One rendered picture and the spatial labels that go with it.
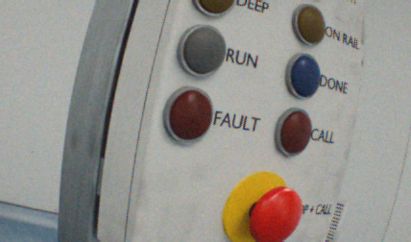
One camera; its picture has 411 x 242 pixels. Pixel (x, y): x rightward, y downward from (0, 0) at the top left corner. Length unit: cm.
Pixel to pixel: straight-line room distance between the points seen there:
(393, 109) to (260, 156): 324
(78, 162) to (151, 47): 11
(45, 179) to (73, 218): 382
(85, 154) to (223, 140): 10
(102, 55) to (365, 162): 336
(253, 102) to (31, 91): 375
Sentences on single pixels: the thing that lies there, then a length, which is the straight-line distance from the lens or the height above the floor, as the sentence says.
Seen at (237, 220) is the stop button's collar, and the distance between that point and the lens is 47.
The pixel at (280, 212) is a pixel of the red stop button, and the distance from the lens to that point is 45.
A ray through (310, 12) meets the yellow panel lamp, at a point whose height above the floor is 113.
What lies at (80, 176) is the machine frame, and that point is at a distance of 50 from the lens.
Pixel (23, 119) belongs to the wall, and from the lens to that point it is 419.
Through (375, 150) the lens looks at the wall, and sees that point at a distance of 376.
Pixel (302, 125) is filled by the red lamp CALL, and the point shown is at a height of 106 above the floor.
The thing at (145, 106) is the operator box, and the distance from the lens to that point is 43.
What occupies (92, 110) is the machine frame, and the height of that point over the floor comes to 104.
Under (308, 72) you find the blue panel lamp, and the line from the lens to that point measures 48.
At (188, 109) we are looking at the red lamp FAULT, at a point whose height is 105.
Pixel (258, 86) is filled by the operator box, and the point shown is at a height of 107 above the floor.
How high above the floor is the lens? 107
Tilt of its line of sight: 3 degrees down
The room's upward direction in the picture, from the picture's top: 11 degrees clockwise
